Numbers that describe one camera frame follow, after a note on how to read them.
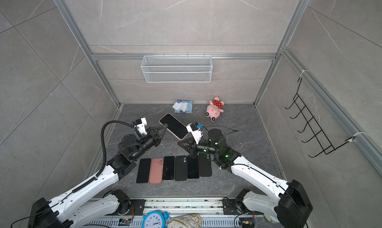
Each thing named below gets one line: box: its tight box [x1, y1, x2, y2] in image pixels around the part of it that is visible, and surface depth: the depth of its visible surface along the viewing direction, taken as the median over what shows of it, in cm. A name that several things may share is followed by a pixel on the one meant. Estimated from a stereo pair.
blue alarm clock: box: [141, 209, 172, 228], surface depth 70 cm
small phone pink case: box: [159, 113, 189, 141], surface depth 72 cm
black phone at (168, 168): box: [162, 156, 175, 181], surface depth 90 cm
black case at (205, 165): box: [197, 152, 212, 177], surface depth 89 cm
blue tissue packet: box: [172, 99, 193, 114], surface depth 113 cm
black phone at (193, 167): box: [187, 154, 200, 179], surface depth 89 cm
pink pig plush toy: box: [204, 96, 225, 122], surface depth 110 cm
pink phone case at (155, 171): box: [148, 157, 164, 185], surface depth 88 cm
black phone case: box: [174, 155, 188, 181], surface depth 88 cm
